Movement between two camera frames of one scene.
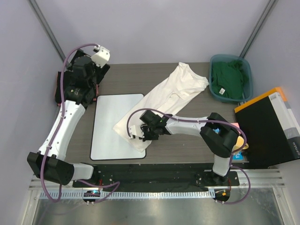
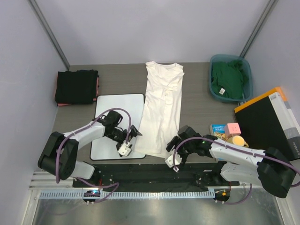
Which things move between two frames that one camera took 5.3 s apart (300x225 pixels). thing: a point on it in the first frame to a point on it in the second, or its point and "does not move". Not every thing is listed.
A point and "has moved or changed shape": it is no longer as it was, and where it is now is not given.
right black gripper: x=146 y=138 to x=175 y=141
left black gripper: x=101 y=71 to x=133 y=133
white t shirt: x=179 y=85 has moved or changed shape
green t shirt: x=230 y=78 does not move
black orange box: x=272 y=129 does not move
